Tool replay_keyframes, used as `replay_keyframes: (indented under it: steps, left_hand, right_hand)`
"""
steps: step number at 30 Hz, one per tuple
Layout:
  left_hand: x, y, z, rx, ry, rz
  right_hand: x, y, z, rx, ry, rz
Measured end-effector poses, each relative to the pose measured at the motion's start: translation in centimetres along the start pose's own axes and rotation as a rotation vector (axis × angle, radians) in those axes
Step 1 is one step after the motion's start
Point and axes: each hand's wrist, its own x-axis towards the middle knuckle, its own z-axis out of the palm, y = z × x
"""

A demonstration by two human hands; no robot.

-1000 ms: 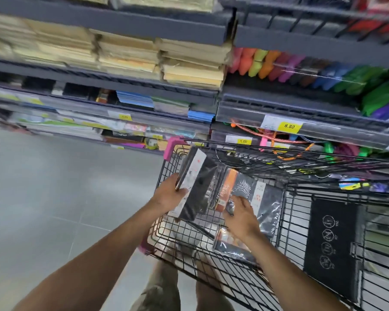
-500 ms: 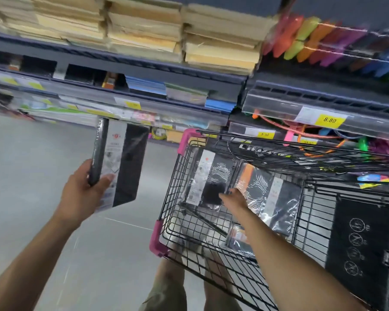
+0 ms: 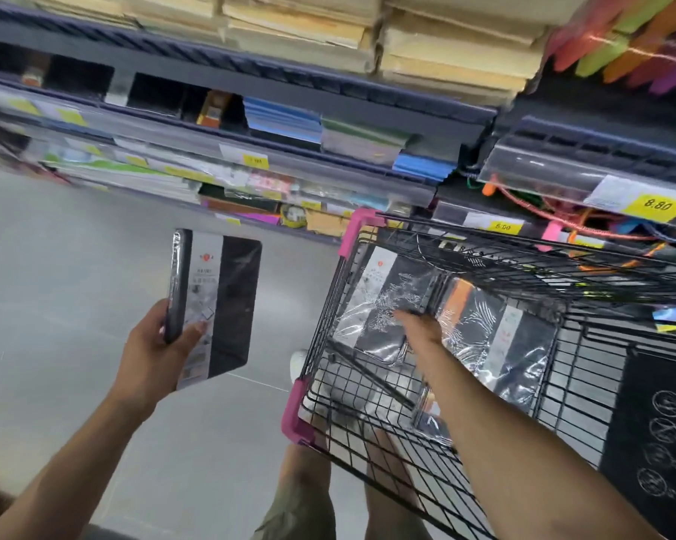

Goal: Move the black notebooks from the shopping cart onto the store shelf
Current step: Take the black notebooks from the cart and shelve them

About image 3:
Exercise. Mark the person's left forearm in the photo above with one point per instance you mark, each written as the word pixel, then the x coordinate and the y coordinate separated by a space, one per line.
pixel 62 478

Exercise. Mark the person's grey shorts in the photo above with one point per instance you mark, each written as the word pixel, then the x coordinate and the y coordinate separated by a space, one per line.
pixel 298 517

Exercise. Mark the stacks of beige exercise books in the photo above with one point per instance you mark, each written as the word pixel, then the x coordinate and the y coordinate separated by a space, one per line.
pixel 456 61

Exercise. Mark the person's right forearm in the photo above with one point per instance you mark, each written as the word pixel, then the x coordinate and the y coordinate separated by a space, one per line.
pixel 512 455

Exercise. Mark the clear tape roll pack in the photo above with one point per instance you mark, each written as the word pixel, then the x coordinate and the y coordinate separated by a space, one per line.
pixel 293 216

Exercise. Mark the person's right leg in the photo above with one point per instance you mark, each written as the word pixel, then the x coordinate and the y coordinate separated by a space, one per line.
pixel 394 489

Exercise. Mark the person's right hand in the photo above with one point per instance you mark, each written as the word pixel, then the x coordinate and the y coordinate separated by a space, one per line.
pixel 425 337

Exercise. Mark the black notebook orange band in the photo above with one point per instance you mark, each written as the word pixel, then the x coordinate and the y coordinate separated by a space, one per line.
pixel 433 427
pixel 456 300

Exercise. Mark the person's left hand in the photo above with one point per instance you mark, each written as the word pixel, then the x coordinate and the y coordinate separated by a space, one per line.
pixel 146 359

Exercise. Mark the notebooks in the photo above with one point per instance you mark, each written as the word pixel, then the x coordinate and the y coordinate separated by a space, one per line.
pixel 383 292

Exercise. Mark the person's left leg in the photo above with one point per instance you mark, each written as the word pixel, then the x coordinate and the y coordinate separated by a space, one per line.
pixel 304 466

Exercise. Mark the stack of blue exercise books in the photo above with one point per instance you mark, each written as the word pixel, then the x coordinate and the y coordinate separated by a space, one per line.
pixel 281 120

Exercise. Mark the person's leg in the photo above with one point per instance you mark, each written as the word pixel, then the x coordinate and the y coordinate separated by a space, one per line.
pixel 304 466
pixel 394 489

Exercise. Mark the row of yellow price labels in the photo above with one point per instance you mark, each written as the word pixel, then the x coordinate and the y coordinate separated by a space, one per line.
pixel 655 208

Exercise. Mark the grey metal store shelving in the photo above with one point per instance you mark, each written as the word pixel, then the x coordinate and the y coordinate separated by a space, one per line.
pixel 259 75

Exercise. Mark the stack of green white workbooks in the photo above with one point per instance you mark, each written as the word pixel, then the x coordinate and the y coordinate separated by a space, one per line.
pixel 124 177

